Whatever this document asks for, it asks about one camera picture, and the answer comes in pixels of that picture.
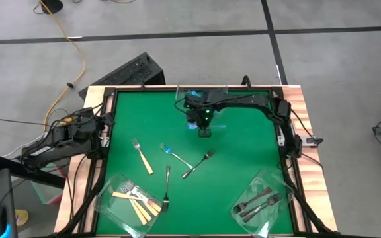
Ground yellow round sticker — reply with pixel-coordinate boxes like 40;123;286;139
14;208;30;227

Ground clear plastic bin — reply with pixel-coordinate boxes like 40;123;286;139
230;169;294;237
93;174;163;238
176;84;228;117

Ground green and pink box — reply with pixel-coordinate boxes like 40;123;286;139
31;163;66;206

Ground black round stand base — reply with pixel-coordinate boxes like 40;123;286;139
40;0;64;15

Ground white floor cable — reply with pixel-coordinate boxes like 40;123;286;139
2;132;51;159

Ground yellow cable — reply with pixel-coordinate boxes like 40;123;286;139
39;0;86;132

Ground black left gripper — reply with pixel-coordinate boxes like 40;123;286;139
89;112;116;138

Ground green felt mat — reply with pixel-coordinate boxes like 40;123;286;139
95;89;294;236

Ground black metal table frame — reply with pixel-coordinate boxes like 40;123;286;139
77;85;297;237

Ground black desk beam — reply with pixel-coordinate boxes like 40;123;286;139
0;154;66;190

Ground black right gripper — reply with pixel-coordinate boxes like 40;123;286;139
183;91;220;130

